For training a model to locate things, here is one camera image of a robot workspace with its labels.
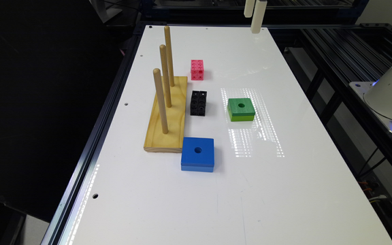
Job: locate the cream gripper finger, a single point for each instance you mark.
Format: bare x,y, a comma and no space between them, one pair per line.
258,16
248,8

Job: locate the pink snap cube block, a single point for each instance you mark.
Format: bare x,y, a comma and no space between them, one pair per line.
197,70

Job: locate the rear wooden peg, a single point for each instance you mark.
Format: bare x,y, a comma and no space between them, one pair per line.
168,43

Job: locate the wooden peg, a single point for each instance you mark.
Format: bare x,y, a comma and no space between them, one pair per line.
168,43
166,86
160,99

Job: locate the middle wooden peg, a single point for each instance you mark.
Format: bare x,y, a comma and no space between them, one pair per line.
166,86

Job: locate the green square block with hole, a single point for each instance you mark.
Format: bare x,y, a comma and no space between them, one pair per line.
240,109

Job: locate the black snap cube block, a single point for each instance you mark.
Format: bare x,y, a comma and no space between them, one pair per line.
198,103

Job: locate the front wooden peg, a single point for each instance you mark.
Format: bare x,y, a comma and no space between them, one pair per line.
160,99

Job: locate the blue square block with hole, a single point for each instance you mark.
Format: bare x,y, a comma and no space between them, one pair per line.
197,154

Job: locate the wooden peg base board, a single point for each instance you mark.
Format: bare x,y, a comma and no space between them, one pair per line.
156,140

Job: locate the black aluminium table frame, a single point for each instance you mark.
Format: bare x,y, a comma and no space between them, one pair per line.
302,172

